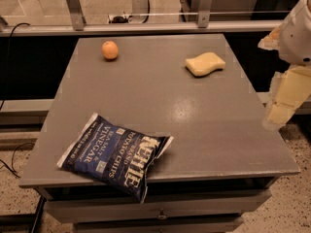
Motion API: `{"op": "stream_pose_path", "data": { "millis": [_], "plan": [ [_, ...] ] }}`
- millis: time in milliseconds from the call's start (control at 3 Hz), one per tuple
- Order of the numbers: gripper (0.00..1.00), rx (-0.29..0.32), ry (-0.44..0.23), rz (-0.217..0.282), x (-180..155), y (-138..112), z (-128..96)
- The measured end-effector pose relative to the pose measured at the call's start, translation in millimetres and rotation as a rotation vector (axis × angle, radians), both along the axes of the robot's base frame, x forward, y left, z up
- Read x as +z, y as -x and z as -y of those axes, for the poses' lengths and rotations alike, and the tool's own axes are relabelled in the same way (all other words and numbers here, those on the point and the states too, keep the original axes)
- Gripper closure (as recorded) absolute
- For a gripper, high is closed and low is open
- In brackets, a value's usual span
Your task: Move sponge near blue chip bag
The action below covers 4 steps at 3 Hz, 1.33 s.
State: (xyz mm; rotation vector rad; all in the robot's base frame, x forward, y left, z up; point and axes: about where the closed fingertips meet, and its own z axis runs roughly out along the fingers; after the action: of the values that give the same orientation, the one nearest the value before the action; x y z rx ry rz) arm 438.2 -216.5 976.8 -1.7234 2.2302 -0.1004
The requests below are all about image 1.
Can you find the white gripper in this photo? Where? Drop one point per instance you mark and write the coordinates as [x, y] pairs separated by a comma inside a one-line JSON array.
[[296, 40]]

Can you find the yellow sponge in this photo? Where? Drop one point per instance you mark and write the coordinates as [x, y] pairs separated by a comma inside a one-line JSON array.
[[205, 64]]

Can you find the blue Kettle chip bag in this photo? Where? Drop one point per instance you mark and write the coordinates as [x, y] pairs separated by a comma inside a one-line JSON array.
[[115, 155]]

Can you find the grey cabinet with drawers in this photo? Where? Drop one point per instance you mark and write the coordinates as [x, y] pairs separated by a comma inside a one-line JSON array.
[[221, 162]]

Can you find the orange fruit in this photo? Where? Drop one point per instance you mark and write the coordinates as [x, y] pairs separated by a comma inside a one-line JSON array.
[[110, 50]]

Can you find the metal drawer knob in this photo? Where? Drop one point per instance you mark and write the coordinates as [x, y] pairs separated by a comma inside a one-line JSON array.
[[162, 215]]

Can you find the grey metal rail frame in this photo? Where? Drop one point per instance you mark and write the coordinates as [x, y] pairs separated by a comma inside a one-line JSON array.
[[90, 17]]

